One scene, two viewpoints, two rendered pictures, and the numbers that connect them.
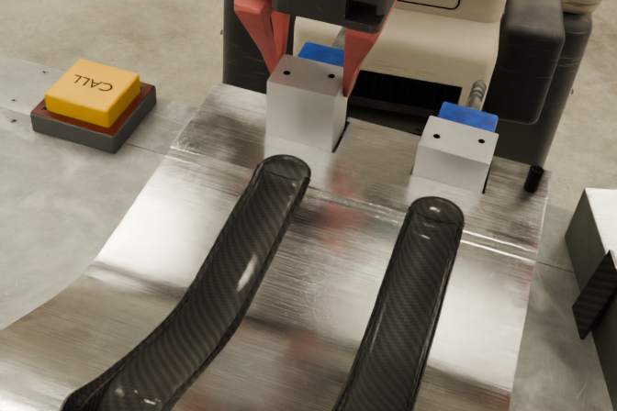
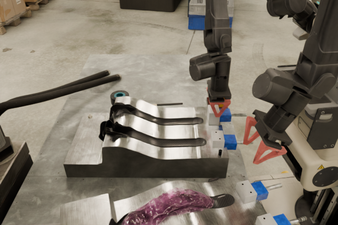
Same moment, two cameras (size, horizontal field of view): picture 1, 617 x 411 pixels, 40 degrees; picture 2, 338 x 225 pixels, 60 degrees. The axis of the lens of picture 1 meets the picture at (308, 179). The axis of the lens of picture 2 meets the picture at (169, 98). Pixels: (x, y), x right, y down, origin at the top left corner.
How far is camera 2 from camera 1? 0.78 m
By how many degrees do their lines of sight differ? 58
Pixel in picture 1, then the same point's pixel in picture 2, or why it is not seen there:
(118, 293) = (159, 111)
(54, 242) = not seen: hidden behind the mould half
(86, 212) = not seen: hidden behind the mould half
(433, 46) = (299, 150)
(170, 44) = not seen: outside the picture
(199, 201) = (184, 113)
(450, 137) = (217, 134)
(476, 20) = (318, 155)
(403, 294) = (179, 142)
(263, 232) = (183, 123)
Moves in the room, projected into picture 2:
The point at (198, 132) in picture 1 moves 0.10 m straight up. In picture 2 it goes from (200, 108) to (202, 85)
